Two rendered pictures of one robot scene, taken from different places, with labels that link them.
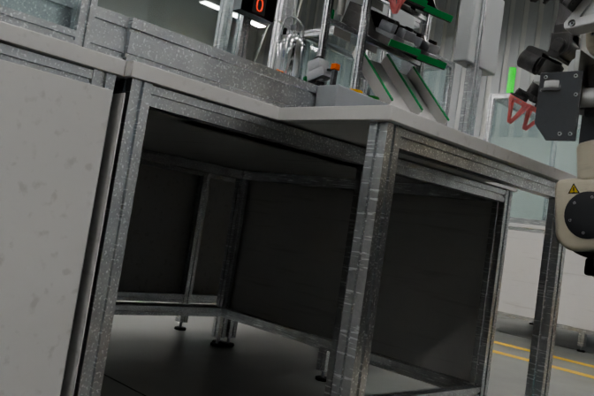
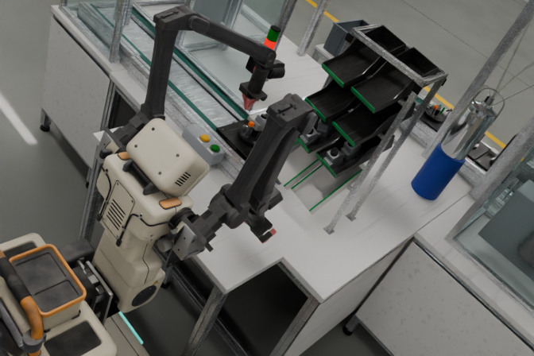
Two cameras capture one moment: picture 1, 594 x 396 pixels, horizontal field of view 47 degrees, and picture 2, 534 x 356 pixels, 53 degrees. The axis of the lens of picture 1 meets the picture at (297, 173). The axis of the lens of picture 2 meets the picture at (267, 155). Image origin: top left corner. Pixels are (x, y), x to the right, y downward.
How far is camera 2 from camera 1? 304 cm
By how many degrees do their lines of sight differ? 81
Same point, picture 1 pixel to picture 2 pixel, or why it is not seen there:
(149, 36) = (136, 65)
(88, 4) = (113, 48)
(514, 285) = not seen: outside the picture
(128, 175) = (108, 109)
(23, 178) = (90, 93)
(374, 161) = not seen: hidden behind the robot
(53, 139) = (96, 86)
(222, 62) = not seen: hidden behind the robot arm
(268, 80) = (173, 106)
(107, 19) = (127, 54)
